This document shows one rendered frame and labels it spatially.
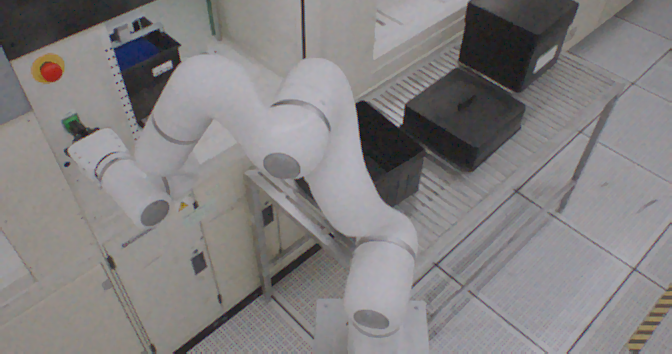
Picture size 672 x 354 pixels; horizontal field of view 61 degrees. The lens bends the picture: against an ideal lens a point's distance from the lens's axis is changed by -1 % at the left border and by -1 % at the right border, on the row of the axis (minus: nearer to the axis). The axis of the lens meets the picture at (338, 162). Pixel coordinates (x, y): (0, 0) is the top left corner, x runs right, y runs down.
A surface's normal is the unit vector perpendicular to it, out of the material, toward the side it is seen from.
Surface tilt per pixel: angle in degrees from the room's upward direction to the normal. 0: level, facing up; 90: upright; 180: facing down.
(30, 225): 90
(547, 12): 0
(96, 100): 90
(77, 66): 90
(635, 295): 0
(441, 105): 0
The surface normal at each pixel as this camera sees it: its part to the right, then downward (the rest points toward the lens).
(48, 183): 0.69, 0.53
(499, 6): 0.01, -0.69
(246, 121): -0.70, 0.03
